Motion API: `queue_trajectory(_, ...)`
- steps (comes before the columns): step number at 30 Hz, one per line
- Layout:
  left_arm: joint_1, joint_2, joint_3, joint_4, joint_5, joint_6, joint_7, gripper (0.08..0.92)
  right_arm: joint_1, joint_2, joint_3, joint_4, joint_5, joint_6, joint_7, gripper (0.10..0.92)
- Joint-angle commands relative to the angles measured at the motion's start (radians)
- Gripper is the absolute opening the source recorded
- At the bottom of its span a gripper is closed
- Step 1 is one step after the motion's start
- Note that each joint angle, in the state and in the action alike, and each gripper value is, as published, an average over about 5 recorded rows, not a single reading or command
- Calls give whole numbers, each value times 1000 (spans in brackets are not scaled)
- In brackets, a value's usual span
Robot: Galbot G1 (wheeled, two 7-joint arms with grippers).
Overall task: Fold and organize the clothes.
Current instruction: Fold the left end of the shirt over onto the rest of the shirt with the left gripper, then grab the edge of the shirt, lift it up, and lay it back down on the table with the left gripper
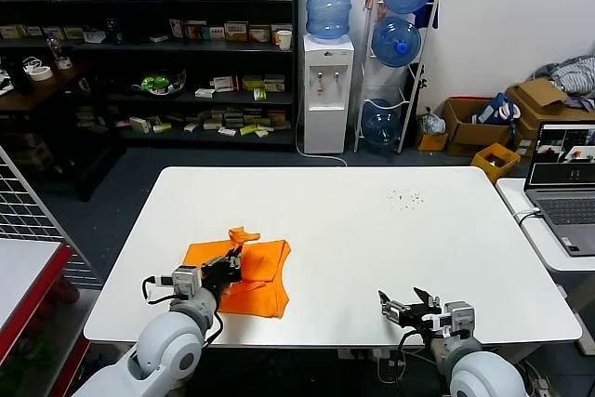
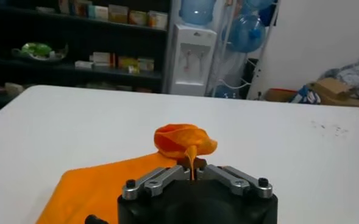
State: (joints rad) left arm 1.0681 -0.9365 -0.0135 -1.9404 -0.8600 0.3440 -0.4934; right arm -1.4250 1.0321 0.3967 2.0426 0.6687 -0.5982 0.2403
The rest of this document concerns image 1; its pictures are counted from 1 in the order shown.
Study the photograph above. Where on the cream orange box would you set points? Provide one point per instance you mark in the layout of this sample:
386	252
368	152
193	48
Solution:
274	84

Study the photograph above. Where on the leaning white card box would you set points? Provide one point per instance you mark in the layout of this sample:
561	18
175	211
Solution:
176	29

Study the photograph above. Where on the small white side table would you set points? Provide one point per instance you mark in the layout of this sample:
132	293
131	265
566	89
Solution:
535	248

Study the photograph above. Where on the lime green flat box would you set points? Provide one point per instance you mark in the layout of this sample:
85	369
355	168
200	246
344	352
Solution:
162	128

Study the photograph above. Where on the small brown cardboard box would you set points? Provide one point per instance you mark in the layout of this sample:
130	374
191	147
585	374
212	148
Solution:
430	142

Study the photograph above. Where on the yellow plastic bin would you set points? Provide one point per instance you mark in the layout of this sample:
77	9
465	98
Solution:
484	168

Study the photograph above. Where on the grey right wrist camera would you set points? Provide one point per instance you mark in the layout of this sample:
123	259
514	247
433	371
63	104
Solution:
460	318

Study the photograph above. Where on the white box orange print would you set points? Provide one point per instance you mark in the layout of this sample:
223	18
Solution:
259	35

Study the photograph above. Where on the open brown cardboard box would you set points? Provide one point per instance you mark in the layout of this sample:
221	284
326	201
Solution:
474	134

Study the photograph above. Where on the white table red edge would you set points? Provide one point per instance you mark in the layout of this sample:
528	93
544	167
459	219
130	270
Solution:
23	271

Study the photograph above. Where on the pale green box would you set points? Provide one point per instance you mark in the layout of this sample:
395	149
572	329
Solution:
73	33

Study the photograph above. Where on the small green upright box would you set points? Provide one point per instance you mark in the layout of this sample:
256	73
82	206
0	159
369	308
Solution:
259	95

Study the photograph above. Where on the white water dispenser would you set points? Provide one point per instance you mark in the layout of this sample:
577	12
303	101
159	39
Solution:
328	127

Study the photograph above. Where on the black cylinder container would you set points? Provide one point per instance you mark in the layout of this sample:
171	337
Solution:
21	81

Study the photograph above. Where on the upright blue water bottle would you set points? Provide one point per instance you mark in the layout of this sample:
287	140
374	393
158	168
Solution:
328	11

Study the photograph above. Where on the low white box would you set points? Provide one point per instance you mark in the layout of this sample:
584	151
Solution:
215	34

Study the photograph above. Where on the white metal jug rack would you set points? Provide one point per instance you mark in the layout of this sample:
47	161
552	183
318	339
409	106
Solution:
364	67

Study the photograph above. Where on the orange t-shirt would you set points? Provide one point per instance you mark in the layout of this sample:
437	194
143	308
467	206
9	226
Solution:
265	276

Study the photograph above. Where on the black shelf unit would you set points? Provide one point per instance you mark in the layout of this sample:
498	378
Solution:
135	48

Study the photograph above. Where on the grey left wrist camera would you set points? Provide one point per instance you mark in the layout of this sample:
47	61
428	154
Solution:
186	281

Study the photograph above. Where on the cardboard box with flap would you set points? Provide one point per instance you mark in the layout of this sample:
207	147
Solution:
539	95

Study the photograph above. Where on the white box red stripe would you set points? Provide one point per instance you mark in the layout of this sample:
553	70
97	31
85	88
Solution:
226	84

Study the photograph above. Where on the grey plastic bag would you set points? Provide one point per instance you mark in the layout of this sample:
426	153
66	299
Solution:
432	123

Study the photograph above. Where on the dark brown wooden table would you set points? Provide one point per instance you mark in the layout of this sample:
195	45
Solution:
47	85

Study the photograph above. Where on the clear plastic bottle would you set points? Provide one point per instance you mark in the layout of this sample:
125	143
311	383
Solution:
55	50

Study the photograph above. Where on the grey laptop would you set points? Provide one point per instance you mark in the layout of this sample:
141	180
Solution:
565	211

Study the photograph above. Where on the white tilted box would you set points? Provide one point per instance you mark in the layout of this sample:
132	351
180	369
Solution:
93	37

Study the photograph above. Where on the large white table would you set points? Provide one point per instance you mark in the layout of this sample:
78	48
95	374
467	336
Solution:
488	239

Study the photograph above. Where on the dark blue bottle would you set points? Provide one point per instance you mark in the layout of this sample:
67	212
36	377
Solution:
114	33

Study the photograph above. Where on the white paper cup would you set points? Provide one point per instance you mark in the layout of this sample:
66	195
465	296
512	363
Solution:
284	41

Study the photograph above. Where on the small white cup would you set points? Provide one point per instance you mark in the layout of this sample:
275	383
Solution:
63	64

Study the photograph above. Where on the white cube box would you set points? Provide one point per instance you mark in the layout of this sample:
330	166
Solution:
140	125

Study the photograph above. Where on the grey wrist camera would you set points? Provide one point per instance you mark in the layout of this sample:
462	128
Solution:
186	281
460	318

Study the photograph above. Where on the blue white bag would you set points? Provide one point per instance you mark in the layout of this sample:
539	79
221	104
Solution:
488	111

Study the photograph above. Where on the pile of striped clothes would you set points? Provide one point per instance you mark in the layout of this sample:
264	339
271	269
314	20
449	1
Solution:
574	74

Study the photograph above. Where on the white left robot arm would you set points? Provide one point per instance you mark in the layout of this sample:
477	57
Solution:
162	350

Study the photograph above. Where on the white tape roll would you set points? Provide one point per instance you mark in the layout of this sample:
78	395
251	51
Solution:
40	77

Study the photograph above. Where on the white power strip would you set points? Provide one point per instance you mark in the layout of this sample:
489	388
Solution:
353	353

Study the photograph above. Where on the green white packet bowl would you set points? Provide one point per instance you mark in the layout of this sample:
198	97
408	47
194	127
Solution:
158	84

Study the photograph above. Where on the cream box yellow print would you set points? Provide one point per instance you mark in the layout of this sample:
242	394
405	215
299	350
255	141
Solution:
235	33

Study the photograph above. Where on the yellow green flat box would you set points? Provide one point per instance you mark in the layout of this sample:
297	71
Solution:
249	130

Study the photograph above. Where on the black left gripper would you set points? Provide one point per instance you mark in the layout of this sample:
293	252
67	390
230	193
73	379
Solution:
223	273

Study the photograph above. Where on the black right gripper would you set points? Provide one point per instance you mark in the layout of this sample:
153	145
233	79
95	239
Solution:
416	318

